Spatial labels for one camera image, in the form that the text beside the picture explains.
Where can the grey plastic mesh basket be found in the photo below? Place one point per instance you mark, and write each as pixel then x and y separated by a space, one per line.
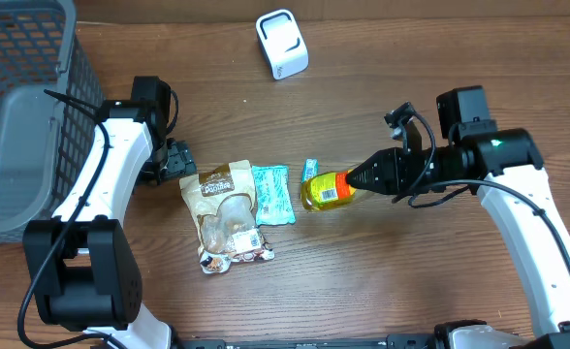
pixel 43 142

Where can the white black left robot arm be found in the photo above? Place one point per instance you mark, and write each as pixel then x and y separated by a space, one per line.
pixel 84 276

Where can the teal Kleenex tissue pack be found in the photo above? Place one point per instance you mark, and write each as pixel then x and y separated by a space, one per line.
pixel 310 169

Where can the brown snack packet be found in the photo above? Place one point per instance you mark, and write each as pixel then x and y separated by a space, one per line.
pixel 221 203

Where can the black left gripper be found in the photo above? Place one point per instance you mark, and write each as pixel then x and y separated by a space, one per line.
pixel 182 159

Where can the clear yellow liquid bottle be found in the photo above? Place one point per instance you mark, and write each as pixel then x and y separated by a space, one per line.
pixel 330 191

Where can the white barcode scanner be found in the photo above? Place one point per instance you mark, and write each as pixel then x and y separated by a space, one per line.
pixel 282 44

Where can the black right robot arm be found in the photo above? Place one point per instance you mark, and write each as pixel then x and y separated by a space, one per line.
pixel 505 170

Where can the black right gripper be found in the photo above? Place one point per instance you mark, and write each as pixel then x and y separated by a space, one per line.
pixel 406 171

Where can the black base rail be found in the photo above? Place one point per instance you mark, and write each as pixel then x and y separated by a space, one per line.
pixel 304 343

